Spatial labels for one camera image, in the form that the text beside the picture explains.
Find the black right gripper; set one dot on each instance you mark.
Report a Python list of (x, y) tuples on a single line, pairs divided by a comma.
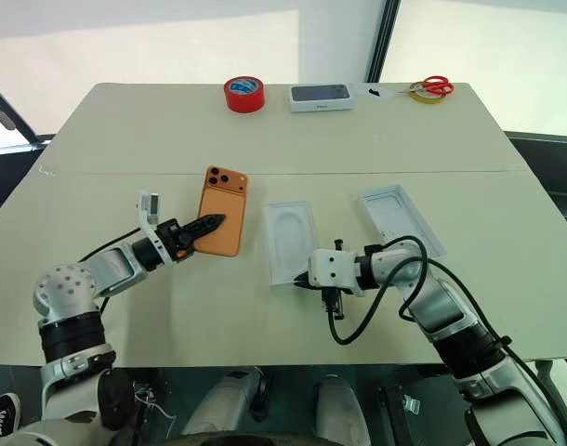
[(333, 302)]

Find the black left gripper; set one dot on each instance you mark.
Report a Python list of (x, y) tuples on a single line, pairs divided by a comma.
[(174, 239)]

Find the orange smartphone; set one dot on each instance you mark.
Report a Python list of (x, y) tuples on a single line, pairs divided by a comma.
[(220, 204)]

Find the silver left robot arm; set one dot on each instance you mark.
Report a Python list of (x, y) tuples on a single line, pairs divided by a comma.
[(109, 269)]

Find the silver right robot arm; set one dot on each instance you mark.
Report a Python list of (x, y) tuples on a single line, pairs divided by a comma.
[(439, 302)]

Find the white phone box base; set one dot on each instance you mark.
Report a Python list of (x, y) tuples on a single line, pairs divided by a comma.
[(290, 241)]

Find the white phone box lid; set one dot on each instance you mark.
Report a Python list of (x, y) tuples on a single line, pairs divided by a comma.
[(399, 218)]

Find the closed printed phone box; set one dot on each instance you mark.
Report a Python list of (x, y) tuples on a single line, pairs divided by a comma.
[(321, 95)]

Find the white rounded shell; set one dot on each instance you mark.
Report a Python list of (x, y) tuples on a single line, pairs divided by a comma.
[(228, 399), (341, 409)]

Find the red tape roll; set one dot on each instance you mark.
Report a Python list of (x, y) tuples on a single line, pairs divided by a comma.
[(244, 95)]

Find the dark rounded robot body rim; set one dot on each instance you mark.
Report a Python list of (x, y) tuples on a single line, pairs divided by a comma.
[(241, 440)]

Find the yellow tape roll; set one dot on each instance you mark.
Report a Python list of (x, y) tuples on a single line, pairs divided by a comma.
[(427, 98)]

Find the black furniture edge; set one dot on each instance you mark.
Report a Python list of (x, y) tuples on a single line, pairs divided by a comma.
[(548, 176)]

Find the black and white sneaker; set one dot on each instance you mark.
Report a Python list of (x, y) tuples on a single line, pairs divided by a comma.
[(3, 413)]

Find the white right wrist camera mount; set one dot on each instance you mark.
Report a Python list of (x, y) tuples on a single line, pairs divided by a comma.
[(330, 269)]

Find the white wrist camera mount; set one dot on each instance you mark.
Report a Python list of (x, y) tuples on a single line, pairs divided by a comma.
[(330, 269), (149, 204)]

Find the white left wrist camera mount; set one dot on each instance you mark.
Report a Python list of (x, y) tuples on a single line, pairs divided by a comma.
[(149, 204)]

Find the black under-table bracket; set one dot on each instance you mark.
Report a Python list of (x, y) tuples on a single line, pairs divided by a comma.
[(397, 413)]

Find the dark slanted frame bar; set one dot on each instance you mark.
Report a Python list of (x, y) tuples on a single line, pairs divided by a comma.
[(11, 116)]

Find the dark window frame post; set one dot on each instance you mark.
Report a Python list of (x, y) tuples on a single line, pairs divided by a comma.
[(383, 42)]

